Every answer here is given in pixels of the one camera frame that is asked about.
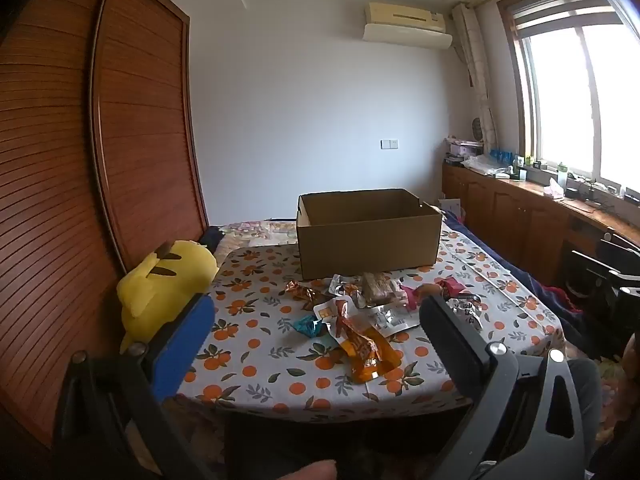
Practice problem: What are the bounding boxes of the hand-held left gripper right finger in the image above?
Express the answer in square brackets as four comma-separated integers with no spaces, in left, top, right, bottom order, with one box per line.
[419,294,586,480]

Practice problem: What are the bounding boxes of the large orange snack packet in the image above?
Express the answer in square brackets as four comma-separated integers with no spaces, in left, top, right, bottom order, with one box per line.
[340,322,403,383]

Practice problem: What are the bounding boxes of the cream wall air conditioner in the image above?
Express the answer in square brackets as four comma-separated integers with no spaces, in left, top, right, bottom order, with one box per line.
[361,1,453,51]

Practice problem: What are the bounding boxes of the red twisted snack packet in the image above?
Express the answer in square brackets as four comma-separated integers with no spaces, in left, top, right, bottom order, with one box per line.
[332,299,371,343]

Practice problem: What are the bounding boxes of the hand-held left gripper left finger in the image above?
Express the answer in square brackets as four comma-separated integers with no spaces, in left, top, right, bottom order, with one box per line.
[52,292,236,480]

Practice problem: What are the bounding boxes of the black chair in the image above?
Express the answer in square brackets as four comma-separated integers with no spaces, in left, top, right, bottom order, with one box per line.
[570,232,640,311]

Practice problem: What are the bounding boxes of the copper foil candy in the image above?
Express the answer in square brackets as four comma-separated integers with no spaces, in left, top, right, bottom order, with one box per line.
[285,280,331,311]

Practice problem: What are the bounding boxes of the red candy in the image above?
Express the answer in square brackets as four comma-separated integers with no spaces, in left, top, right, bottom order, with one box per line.
[435,275,466,301]

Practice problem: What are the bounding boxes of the floral bed blanket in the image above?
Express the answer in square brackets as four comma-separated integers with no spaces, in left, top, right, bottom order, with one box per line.
[210,219,301,251]

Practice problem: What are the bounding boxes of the pink white storage boxes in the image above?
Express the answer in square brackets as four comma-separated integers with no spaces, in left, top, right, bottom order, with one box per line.
[447,136,485,158]

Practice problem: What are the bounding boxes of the clear plastic bag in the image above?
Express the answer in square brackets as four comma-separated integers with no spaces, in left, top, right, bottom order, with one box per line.
[462,154,506,177]

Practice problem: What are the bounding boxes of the person's right hand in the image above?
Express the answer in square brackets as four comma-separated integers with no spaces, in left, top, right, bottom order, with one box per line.
[621,334,640,376]

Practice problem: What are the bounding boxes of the long wooden cabinet counter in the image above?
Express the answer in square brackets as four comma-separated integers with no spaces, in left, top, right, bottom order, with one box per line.
[441,160,640,286]

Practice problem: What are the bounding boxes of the pale patterned curtain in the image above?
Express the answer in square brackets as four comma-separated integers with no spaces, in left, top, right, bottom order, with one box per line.
[452,4,498,146]

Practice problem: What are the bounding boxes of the white dark print snack packet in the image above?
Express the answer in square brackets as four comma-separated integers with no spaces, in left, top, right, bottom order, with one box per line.
[452,296,496,331]

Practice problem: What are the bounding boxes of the small white snack packet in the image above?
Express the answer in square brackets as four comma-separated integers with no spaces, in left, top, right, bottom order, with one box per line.
[330,274,361,301]

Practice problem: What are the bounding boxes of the brown slatted wooden wardrobe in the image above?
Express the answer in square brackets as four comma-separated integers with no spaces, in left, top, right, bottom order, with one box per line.
[0,0,211,461]

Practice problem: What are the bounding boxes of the silver white snack packet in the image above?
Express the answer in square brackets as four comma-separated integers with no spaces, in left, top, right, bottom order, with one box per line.
[362,305,416,336]

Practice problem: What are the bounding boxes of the pink snack packet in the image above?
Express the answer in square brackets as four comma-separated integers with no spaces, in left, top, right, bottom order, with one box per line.
[400,284,431,308]

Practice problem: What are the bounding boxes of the yellow plush toy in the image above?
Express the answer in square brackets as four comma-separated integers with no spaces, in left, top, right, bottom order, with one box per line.
[116,240,219,356]

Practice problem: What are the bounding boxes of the dark blue blanket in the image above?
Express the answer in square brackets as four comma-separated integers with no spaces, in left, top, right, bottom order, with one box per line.
[442,210,591,346]

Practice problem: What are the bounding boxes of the person's left hand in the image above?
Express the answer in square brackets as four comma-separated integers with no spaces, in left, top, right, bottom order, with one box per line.
[277,461,338,480]

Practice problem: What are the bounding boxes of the wooden framed window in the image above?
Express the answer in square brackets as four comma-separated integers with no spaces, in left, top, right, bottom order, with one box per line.
[497,0,640,201]

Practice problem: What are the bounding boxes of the brown cardboard box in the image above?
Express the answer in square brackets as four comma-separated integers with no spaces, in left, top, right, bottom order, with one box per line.
[296,188,443,281]

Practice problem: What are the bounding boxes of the teal foil candy wrapper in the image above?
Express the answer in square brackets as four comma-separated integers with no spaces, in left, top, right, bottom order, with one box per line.
[292,314,327,339]

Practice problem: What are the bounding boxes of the orange fruit print tablecloth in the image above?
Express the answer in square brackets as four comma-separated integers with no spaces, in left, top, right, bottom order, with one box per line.
[177,232,568,423]

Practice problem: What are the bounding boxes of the clear packet of brown snack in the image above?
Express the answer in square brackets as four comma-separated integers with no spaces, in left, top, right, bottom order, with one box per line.
[361,272,406,306]

